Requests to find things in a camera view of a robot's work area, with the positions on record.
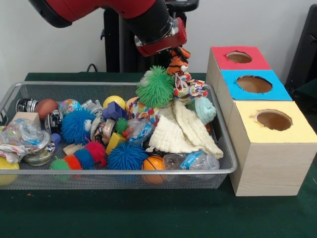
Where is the blue spiky ball with eyes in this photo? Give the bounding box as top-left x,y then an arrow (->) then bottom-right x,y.
60,109 -> 96,145

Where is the cream quilted cloth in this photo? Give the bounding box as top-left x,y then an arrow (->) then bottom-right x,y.
146,100 -> 224,159

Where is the large colourful dotted cloth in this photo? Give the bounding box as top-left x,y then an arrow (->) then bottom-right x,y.
172,73 -> 209,101

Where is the green spiky ball with eyes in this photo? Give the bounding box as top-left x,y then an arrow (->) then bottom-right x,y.
135,65 -> 175,109

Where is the wooden box with three holes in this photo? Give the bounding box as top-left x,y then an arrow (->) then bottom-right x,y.
205,45 -> 317,197

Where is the clear mesh bin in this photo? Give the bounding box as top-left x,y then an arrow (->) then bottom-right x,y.
0,81 -> 239,190

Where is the black chair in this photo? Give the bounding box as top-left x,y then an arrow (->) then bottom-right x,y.
284,3 -> 317,100

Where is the multicolour spiky caterpillar toy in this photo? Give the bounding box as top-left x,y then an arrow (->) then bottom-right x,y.
51,141 -> 107,172

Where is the yellow ball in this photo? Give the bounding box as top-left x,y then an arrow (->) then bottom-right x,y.
103,95 -> 126,110

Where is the dark green table cloth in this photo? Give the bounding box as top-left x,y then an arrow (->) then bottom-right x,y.
0,71 -> 317,238

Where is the orange toy basketball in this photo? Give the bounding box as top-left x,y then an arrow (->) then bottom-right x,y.
142,155 -> 167,185

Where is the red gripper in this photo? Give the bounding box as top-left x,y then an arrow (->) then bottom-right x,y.
134,17 -> 188,58

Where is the small colourful dotted cloth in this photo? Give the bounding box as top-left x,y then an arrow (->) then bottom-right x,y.
126,98 -> 159,122

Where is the mint quilted cloth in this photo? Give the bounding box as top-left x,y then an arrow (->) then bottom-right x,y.
194,96 -> 216,124

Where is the orange striped plush tiger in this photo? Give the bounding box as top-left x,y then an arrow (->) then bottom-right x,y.
167,47 -> 192,75

